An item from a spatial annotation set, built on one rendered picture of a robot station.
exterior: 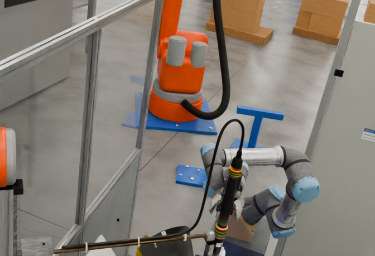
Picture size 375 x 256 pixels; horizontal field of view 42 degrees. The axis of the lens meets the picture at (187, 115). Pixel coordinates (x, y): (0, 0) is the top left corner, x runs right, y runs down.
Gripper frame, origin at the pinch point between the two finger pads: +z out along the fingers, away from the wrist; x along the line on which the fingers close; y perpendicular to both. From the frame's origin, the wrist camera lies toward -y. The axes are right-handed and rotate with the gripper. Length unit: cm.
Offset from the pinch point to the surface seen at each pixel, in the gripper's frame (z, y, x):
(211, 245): 0.2, 15.1, 1.7
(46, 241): 30, 8, 49
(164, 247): -2.6, 25.2, 18.5
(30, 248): 35, 8, 51
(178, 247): -5.7, 25.8, 13.6
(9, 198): 41, -13, 55
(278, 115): -352, 113, -11
